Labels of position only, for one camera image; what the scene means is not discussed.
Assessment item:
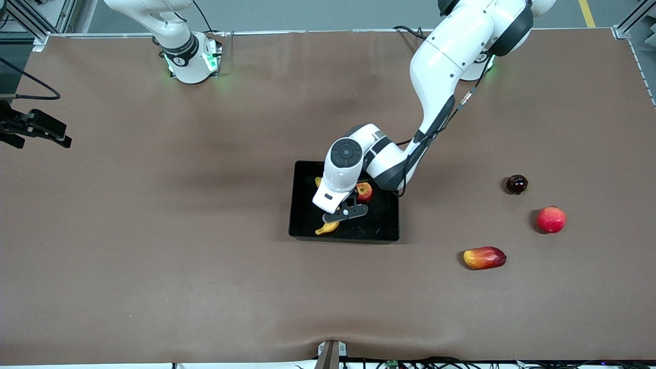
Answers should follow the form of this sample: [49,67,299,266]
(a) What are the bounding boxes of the yellow banana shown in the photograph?
[314,176,341,236]

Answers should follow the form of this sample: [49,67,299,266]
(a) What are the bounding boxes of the black plastic box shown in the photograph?
[288,160,400,243]

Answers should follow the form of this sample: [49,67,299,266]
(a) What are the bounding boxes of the red yellow mango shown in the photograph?
[463,246,507,271]

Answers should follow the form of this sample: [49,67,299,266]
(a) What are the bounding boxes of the brown table mat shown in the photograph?
[0,31,656,365]

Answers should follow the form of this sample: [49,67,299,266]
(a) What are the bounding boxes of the red round pomegranate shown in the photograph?
[536,206,567,234]

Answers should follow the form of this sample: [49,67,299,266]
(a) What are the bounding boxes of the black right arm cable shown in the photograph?
[0,56,61,100]

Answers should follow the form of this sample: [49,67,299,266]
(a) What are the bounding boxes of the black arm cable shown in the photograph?
[0,56,61,100]
[392,54,495,198]

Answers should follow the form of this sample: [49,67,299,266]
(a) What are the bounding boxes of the aluminium frame profile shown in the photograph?
[614,0,656,40]
[0,0,77,49]

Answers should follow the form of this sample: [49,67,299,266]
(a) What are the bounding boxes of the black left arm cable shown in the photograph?
[392,54,495,198]

